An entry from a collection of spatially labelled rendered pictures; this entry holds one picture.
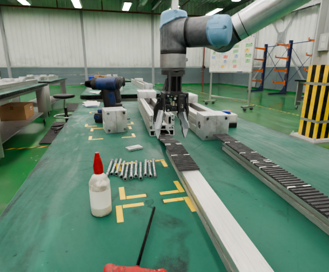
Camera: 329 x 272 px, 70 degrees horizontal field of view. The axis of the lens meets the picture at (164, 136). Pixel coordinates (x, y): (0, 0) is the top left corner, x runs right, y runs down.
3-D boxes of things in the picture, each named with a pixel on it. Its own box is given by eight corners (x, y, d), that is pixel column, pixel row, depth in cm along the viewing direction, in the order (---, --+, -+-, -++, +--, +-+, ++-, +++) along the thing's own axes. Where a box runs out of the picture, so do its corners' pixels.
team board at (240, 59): (202, 104, 722) (205, 35, 669) (214, 103, 748) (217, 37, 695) (243, 111, 601) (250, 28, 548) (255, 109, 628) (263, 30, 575)
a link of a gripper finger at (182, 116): (187, 141, 72) (178, 114, 69) (182, 136, 78) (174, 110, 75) (197, 137, 72) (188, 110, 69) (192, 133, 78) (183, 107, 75)
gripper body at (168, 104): (162, 114, 67) (162, 70, 63) (158, 109, 75) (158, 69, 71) (189, 113, 68) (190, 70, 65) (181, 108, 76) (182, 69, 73)
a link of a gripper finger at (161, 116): (150, 140, 70) (161, 110, 68) (148, 135, 76) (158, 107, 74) (160, 143, 71) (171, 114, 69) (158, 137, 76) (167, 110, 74)
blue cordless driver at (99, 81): (120, 123, 117) (117, 77, 111) (80, 122, 118) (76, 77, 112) (123, 120, 124) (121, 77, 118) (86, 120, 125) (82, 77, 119)
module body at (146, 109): (174, 135, 96) (174, 114, 93) (149, 136, 94) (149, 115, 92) (151, 106, 172) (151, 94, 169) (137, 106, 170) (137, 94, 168)
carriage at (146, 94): (156, 102, 148) (156, 91, 147) (139, 102, 147) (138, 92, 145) (153, 99, 164) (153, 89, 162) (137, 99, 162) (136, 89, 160)
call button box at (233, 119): (236, 127, 108) (237, 114, 107) (216, 128, 107) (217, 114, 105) (229, 123, 116) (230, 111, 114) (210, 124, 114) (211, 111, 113)
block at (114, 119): (133, 131, 102) (132, 109, 99) (106, 134, 98) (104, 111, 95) (127, 126, 111) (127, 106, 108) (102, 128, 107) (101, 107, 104)
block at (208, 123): (233, 138, 91) (235, 114, 88) (202, 140, 89) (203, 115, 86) (224, 133, 99) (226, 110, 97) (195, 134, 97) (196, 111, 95)
